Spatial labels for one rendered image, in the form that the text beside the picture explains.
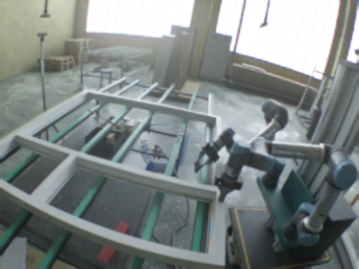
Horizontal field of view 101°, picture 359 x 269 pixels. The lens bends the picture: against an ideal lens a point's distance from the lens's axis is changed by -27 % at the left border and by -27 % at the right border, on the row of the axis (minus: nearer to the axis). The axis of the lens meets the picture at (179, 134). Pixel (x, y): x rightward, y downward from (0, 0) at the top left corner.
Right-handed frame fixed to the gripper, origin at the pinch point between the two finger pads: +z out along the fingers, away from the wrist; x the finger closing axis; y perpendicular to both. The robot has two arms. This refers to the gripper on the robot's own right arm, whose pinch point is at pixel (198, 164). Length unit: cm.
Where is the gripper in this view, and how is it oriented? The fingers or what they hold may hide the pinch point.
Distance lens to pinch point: 124.3
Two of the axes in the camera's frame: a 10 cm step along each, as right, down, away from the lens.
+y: 3.4, 0.6, -9.4
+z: -7.1, 6.7, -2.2
